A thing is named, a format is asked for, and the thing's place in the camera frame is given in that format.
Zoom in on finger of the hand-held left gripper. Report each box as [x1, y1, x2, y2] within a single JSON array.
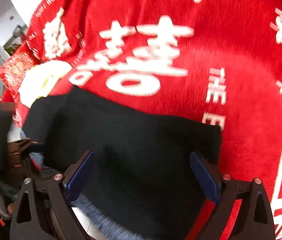
[[7, 139, 43, 171]]

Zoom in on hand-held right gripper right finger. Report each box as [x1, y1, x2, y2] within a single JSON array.
[[190, 151, 276, 240]]

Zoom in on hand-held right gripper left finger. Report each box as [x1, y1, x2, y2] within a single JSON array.
[[9, 150, 95, 240]]

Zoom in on black pants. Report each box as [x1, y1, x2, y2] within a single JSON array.
[[22, 86, 222, 240]]

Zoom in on white and yellow cloth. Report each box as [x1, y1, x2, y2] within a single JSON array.
[[19, 61, 73, 108]]

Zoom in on red patterned pillow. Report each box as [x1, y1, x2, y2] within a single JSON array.
[[0, 44, 42, 128]]

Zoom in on red printed blanket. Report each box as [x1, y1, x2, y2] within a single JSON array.
[[0, 0, 282, 240]]

